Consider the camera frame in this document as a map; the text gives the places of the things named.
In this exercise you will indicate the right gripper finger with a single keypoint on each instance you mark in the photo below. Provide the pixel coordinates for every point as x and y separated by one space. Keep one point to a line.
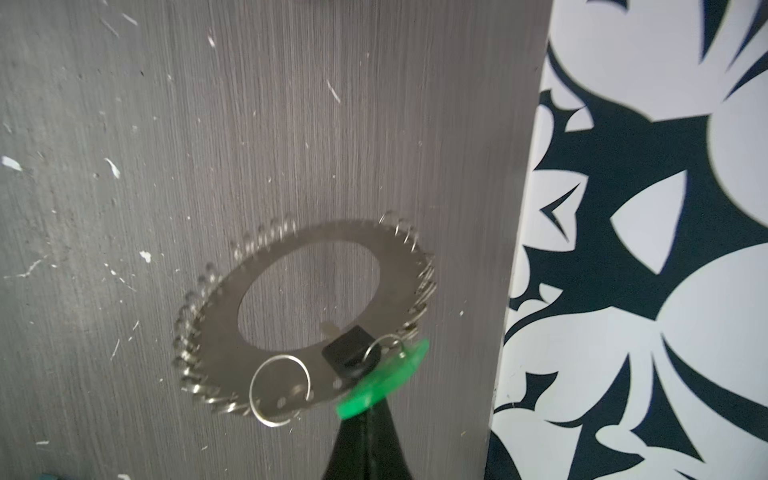
353 355
367 447

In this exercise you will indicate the green key tag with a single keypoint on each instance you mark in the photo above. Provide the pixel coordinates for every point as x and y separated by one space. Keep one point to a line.
398 363

